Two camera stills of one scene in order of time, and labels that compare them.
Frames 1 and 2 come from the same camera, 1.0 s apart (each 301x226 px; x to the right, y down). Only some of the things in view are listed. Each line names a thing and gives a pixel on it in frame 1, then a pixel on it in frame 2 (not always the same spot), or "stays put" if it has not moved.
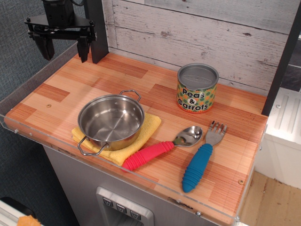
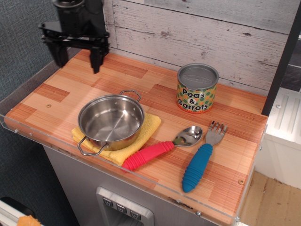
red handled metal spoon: (187, 136) stays put
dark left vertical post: (94, 11) stays put
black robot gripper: (60, 23) to (81, 22)
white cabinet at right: (279, 154) stays put
